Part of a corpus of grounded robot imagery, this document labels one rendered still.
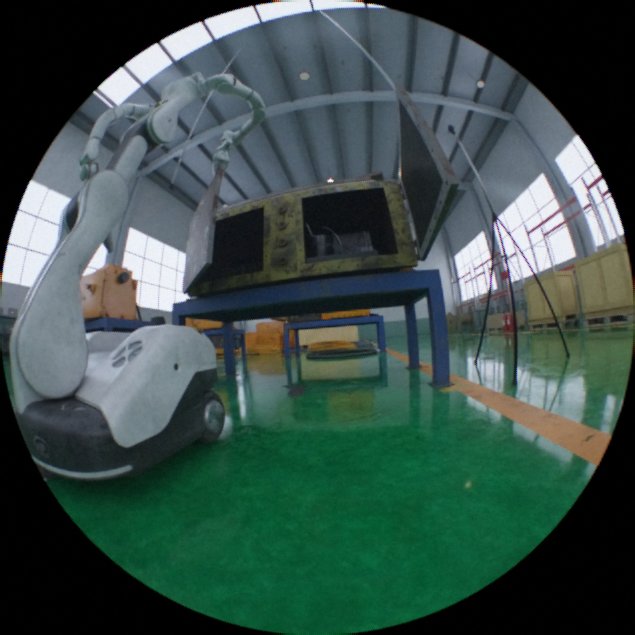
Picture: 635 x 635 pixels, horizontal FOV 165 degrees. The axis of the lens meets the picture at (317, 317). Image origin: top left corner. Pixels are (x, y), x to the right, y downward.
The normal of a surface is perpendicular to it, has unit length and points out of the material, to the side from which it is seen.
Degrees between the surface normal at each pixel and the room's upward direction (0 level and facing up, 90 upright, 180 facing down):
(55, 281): 89
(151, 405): 90
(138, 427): 90
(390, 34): 180
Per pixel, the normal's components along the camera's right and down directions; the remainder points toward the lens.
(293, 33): 0.07, 0.99
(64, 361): 0.99, -0.08
